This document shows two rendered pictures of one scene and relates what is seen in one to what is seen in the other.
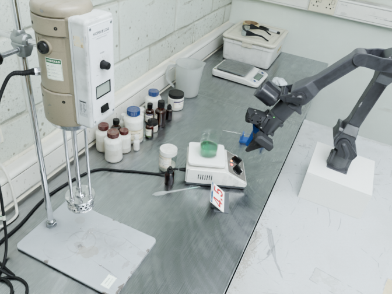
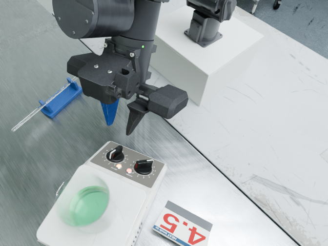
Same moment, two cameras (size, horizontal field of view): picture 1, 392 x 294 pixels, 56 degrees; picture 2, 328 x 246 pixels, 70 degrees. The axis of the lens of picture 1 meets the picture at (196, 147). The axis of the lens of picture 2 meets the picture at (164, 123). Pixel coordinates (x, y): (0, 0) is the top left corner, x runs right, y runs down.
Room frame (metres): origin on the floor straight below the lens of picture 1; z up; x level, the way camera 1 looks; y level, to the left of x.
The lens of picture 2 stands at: (0.88, -0.02, 1.35)
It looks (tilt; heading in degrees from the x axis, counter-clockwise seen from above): 59 degrees down; 293
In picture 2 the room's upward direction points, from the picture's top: 5 degrees clockwise
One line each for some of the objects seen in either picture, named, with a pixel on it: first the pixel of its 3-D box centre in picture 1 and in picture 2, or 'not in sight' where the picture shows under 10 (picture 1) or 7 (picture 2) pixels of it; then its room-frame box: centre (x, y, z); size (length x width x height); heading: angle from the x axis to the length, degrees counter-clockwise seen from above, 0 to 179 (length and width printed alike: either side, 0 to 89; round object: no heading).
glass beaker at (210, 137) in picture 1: (210, 144); (91, 203); (0.98, -0.04, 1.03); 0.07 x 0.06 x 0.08; 116
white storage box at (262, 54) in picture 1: (254, 44); not in sight; (2.18, -0.27, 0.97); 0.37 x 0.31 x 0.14; 160
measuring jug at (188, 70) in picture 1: (185, 78); not in sight; (1.56, 0.09, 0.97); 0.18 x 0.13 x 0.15; 111
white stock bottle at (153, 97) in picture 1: (153, 103); not in sight; (1.32, 0.20, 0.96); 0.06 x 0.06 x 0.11
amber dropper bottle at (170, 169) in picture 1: (169, 174); not in sight; (0.91, 0.07, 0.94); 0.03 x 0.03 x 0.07
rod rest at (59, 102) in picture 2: (252, 139); (60, 96); (1.22, -0.22, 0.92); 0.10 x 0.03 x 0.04; 83
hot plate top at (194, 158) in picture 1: (206, 154); (94, 213); (0.98, -0.04, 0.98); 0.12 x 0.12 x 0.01; 4
